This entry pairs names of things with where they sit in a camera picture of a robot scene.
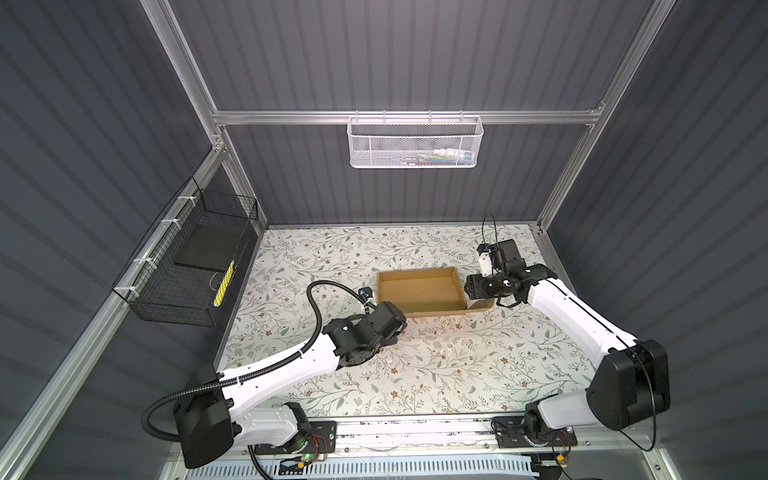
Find black foam pad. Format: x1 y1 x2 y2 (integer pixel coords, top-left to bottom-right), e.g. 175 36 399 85
174 225 241 273

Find items in white basket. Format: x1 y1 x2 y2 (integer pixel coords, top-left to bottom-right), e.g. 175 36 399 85
401 148 476 168

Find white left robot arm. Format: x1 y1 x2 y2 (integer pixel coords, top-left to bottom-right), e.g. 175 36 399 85
173 302 407 469

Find aluminium frame corner post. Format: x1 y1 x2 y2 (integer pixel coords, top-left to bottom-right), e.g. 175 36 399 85
141 1 269 235

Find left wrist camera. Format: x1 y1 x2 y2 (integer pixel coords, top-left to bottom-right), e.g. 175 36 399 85
358 287 376 306

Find aluminium horizontal frame bar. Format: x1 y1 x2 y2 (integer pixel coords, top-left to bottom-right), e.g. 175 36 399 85
212 108 602 126

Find aluminium right corner post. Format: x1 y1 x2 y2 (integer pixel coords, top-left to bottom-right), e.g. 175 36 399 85
536 0 678 232

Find black wire mesh basket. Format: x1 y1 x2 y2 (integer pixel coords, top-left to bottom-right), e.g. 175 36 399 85
113 179 259 327

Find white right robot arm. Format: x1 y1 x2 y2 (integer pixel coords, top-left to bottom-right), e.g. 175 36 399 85
464 240 671 446

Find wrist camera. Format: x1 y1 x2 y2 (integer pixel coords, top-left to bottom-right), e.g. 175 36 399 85
358 287 376 306
477 243 494 277

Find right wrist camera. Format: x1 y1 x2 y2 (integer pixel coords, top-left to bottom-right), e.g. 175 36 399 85
477 243 494 277

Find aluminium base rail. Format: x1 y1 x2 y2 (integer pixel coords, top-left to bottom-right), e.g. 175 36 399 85
256 412 660 456

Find black corrugated cable conduit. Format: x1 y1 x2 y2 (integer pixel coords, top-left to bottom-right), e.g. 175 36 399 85
141 280 370 480

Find white wire mesh basket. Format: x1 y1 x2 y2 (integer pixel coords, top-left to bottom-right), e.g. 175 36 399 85
346 119 484 169

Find brown cardboard box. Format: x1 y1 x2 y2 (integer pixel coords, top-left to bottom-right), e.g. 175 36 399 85
377 267 494 319

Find white vented cable duct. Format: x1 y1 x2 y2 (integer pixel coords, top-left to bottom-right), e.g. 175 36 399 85
185 454 541 480

